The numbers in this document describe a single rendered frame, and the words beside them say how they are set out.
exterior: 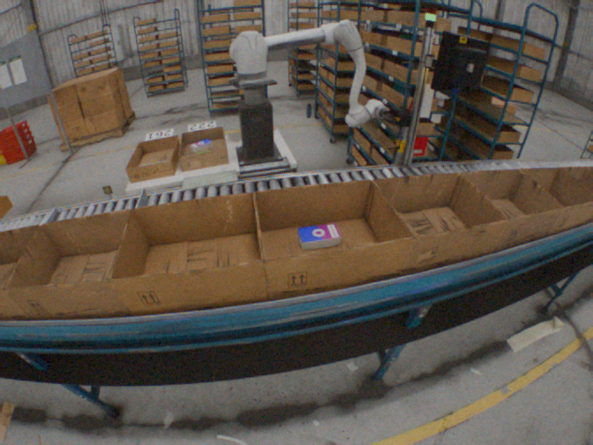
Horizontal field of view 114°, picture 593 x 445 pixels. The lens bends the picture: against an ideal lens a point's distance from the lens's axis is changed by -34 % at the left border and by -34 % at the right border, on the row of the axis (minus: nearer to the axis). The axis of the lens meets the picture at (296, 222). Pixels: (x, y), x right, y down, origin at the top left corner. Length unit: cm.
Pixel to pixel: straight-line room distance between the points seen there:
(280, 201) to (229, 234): 21
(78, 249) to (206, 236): 50
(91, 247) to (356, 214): 97
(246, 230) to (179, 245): 24
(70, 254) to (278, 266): 82
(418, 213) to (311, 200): 45
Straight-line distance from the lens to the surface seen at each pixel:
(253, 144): 166
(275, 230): 99
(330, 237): 91
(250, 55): 154
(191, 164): 170
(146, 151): 209
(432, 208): 121
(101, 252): 114
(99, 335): 87
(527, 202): 146
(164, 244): 103
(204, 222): 96
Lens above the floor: 154
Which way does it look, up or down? 40 degrees down
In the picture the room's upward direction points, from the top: straight up
